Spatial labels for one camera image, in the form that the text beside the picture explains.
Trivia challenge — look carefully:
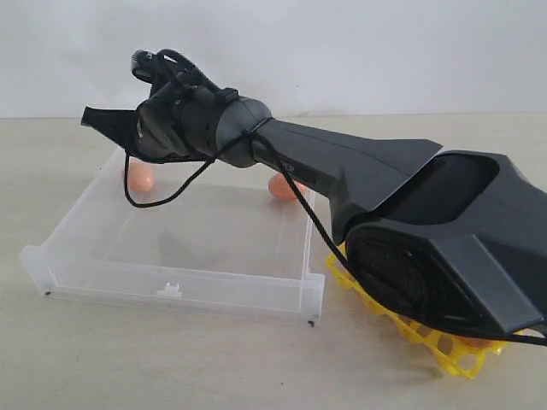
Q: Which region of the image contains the clear plastic drawer bin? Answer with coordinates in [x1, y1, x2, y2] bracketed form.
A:
[21, 150, 325, 325]

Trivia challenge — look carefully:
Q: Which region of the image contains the black cable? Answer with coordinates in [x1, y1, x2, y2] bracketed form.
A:
[122, 49, 547, 347]

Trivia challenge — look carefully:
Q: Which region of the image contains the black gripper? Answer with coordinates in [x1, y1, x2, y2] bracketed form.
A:
[80, 107, 142, 156]

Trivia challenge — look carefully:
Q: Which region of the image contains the brown egg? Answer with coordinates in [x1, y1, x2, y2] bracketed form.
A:
[268, 173, 297, 201]
[127, 161, 155, 192]

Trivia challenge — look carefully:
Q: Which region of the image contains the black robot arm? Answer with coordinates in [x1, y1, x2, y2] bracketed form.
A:
[81, 97, 546, 344]

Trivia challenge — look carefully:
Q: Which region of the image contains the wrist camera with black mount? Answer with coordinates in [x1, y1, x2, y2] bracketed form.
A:
[131, 50, 160, 97]

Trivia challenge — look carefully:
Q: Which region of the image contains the yellow plastic egg tray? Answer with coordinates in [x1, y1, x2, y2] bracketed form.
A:
[325, 254, 507, 379]

